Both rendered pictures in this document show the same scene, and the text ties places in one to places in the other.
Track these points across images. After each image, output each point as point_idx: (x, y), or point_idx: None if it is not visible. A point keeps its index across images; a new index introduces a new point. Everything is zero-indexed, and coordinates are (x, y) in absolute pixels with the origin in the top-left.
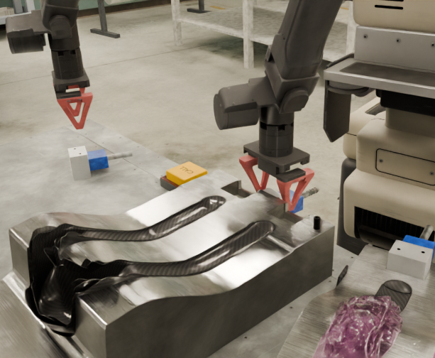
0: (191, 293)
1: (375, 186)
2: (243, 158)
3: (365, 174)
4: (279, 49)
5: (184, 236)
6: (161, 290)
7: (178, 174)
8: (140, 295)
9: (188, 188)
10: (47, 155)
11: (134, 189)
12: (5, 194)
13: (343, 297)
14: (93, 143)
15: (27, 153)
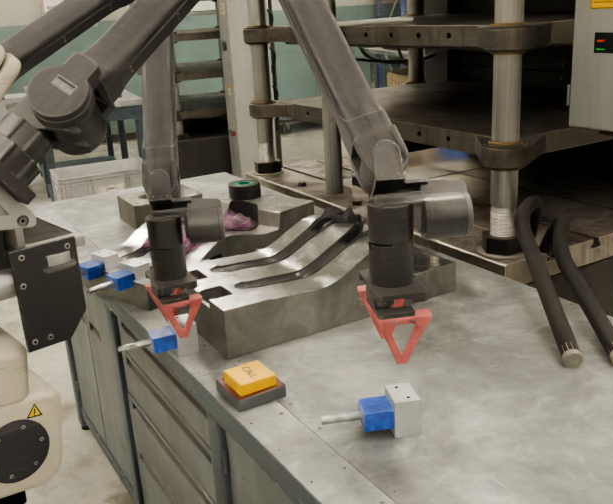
0: (284, 234)
1: (37, 377)
2: (197, 296)
3: (29, 387)
4: (177, 152)
5: (278, 271)
6: (300, 224)
7: (261, 366)
8: (311, 217)
9: (262, 295)
10: (484, 478)
11: (321, 395)
12: (500, 400)
13: (197, 253)
14: (402, 502)
15: (528, 487)
